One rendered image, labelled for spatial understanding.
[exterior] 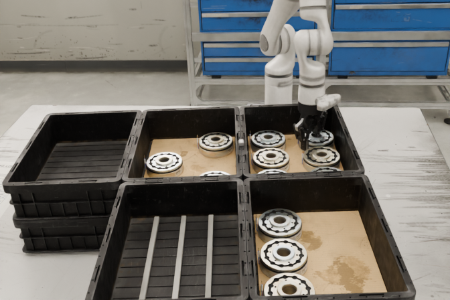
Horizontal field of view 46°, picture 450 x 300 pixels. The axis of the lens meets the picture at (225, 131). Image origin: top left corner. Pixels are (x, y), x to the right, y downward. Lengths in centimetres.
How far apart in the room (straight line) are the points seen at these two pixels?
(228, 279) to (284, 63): 81
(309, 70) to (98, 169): 66
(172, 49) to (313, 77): 298
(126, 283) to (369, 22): 250
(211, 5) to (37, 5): 176
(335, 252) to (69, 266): 68
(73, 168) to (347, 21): 215
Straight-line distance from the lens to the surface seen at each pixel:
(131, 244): 130
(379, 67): 346
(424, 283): 141
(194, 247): 127
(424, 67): 352
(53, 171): 163
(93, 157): 166
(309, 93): 149
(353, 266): 123
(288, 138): 167
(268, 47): 170
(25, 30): 473
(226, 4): 330
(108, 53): 453
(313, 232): 130
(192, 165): 155
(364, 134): 198
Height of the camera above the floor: 165
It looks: 29 degrees down
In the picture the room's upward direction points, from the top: 3 degrees counter-clockwise
